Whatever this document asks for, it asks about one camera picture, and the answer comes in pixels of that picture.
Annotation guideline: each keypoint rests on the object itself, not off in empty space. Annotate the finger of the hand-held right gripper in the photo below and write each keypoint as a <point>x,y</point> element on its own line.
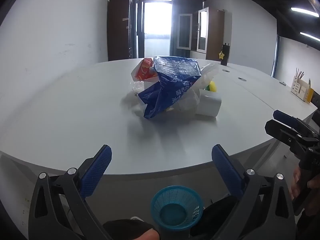
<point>285,117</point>
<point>282,132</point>

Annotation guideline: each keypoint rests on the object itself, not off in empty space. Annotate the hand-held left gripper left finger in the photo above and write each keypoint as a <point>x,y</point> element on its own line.
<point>96,172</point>

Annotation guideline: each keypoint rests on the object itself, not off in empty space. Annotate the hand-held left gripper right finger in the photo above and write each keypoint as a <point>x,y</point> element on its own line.
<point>226,172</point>

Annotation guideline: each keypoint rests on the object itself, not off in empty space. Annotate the blue mesh wastebasket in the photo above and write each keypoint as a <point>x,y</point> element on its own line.
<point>172,215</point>

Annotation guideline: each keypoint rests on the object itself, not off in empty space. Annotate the yellow round item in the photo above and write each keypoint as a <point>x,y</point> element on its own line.
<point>212,87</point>

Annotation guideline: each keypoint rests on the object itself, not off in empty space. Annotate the white plastic bag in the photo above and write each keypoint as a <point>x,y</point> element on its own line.
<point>190,102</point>

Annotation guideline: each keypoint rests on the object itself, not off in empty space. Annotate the blue plastic bag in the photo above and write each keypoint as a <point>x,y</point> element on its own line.
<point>170,90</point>

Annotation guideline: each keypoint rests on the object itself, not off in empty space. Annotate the red snack bag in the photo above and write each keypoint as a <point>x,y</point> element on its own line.
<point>143,71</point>

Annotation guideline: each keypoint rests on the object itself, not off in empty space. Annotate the person's right hand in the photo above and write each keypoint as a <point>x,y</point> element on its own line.
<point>295,182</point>

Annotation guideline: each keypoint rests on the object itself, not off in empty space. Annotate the person's left hand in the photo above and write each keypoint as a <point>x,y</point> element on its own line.
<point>149,236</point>

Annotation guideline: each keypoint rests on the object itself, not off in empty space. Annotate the wooden pen holder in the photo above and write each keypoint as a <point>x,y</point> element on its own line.
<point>298,87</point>

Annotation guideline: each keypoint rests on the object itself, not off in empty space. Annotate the yellow black tool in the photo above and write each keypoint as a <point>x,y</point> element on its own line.
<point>310,93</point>

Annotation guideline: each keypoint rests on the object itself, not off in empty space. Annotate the grey vertical pipe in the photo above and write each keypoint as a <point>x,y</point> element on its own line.
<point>275,57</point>

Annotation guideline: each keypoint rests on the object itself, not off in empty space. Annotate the person's left leg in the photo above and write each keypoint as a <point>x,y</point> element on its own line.
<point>122,227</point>

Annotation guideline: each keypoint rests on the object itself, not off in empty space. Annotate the person's left shoe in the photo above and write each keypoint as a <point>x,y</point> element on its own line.
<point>137,218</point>

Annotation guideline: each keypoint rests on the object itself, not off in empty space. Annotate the white plastic cup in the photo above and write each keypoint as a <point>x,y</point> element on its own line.
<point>208,103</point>

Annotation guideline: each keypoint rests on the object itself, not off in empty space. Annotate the black tumbler with yellow star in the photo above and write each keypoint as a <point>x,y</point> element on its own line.
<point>225,60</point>

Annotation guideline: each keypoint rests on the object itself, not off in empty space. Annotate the ceiling tube light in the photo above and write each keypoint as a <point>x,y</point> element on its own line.
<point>310,36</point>
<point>305,11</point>

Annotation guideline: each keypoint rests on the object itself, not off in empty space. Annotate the crumpled clear plastic wrap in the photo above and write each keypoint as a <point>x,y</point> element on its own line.
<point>136,87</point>

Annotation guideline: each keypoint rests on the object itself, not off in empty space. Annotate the brown glass-door cabinet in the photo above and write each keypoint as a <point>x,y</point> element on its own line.
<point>215,35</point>

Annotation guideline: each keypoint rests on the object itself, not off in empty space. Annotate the white low cabinet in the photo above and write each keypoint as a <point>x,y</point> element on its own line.
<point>195,55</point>

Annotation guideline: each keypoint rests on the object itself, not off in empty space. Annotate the brown wardrobe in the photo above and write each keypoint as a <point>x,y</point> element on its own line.
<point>117,30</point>

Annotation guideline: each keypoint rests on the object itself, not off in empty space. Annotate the glass balcony door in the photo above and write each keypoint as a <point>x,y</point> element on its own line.
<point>157,17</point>

